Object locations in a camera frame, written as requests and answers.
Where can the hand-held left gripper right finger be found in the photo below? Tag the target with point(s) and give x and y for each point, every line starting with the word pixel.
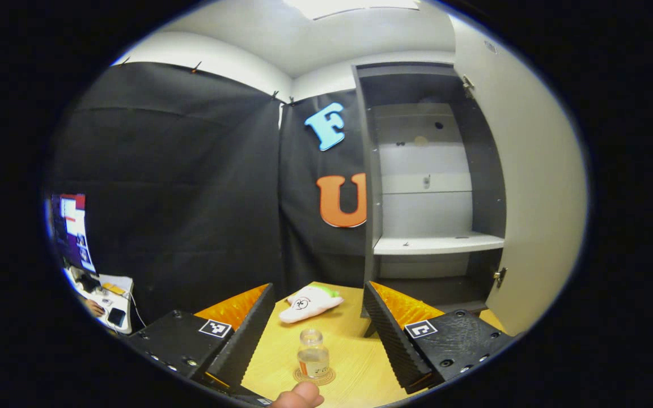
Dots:
pixel 389 340

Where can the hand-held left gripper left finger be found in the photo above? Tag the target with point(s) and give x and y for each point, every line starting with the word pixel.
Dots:
pixel 250 340

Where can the clear plastic bottle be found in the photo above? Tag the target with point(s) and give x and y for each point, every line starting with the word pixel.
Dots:
pixel 313 357

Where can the round brown coaster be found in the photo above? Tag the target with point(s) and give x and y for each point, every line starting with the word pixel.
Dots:
pixel 329 378

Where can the grey cabinet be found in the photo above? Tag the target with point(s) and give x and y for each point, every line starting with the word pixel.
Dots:
pixel 485 170

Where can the beige cabinet door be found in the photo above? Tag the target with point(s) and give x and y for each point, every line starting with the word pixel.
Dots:
pixel 536 198

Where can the white cabinet shelf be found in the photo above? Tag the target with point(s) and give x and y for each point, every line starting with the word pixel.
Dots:
pixel 434 245

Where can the metal door hinge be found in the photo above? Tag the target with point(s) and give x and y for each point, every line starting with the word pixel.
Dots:
pixel 467 86
pixel 499 277

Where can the white plush toy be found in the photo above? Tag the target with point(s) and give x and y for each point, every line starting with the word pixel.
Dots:
pixel 309 303

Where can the white desk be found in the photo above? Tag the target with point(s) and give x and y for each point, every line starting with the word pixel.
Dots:
pixel 119 303

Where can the black smartphone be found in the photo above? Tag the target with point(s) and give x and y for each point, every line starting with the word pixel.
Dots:
pixel 116 317

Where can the black backdrop cloth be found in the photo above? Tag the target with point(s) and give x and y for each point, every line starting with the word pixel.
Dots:
pixel 190 198

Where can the computer monitor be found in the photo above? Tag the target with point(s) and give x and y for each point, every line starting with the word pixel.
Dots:
pixel 74 232

